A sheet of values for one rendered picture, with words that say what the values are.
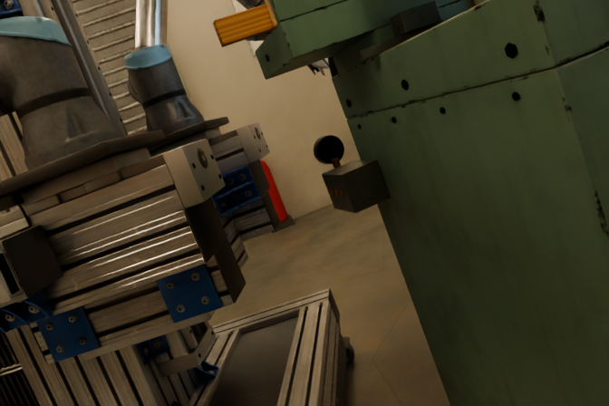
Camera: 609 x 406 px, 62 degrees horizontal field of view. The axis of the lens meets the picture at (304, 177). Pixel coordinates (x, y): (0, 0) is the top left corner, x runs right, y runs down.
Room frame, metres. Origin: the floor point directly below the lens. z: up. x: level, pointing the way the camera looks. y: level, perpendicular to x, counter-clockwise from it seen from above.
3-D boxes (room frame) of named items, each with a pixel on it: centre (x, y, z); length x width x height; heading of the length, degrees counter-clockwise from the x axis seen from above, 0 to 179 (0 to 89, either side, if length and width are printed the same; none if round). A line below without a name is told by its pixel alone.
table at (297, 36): (1.04, -0.30, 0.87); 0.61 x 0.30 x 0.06; 105
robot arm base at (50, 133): (0.85, 0.34, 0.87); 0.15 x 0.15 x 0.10
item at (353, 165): (1.02, -0.09, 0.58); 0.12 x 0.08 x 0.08; 15
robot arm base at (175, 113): (1.34, 0.27, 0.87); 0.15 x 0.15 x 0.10
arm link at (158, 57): (1.35, 0.27, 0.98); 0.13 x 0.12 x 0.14; 20
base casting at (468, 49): (0.83, -0.41, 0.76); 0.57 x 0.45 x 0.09; 15
